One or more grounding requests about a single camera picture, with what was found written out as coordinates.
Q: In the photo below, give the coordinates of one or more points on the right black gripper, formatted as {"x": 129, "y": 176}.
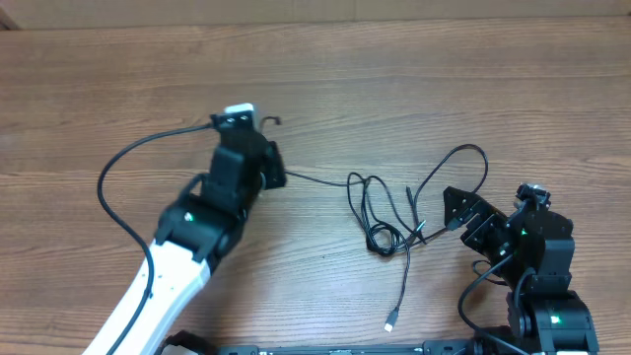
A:
{"x": 487, "y": 220}

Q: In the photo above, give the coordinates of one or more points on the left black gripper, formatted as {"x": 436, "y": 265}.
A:
{"x": 277, "y": 177}

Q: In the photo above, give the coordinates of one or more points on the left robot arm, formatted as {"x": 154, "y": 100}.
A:
{"x": 194, "y": 233}

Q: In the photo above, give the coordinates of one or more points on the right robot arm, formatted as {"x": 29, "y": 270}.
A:
{"x": 531, "y": 250}

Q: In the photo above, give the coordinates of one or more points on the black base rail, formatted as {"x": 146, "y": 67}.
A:
{"x": 186, "y": 343}

